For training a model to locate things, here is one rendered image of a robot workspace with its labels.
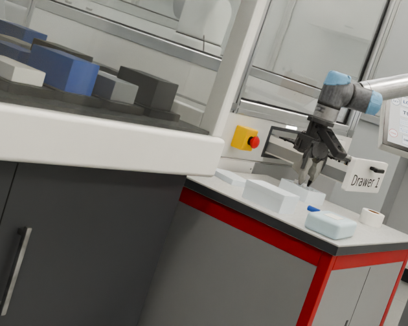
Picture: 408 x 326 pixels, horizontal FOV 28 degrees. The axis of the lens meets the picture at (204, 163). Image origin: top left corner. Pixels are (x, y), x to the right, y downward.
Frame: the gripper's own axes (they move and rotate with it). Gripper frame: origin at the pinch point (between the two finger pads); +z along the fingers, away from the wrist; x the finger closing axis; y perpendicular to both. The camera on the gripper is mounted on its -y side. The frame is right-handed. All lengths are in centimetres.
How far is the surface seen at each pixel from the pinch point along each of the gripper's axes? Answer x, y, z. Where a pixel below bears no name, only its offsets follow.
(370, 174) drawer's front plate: -31.2, 1.5, -6.6
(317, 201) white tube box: -2.0, -4.7, 4.3
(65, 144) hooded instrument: 106, -29, -4
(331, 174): -15.0, 4.2, -3.3
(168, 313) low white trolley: 43, -5, 43
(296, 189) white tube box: 3.3, 0.3, 2.7
